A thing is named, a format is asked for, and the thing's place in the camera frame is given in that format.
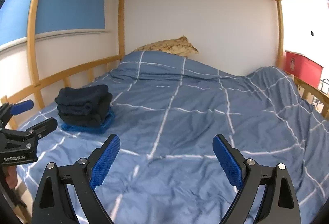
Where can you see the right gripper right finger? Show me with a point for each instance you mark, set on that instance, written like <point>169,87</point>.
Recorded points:
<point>279,203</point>

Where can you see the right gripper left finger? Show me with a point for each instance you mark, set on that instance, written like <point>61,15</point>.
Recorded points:
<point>53,204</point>

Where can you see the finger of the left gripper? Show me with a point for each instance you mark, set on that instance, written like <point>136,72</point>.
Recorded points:
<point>9,110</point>
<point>41,129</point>

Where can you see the person's left hand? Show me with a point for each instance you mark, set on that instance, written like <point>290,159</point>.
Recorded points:
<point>11,177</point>

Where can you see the dark folded garment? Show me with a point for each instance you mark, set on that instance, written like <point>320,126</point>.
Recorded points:
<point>85,107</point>

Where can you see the blue window blind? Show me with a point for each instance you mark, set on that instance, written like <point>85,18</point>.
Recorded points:
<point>52,15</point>

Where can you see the blue checked duvet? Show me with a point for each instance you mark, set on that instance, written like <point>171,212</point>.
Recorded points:
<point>167,111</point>

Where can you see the black metal rack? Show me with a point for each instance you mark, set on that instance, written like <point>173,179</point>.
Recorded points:
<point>323,88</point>

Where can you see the red storage box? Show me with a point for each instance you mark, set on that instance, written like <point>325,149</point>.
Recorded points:
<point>304,68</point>

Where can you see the beige patterned pillow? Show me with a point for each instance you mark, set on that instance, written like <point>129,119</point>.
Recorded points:
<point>180,46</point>

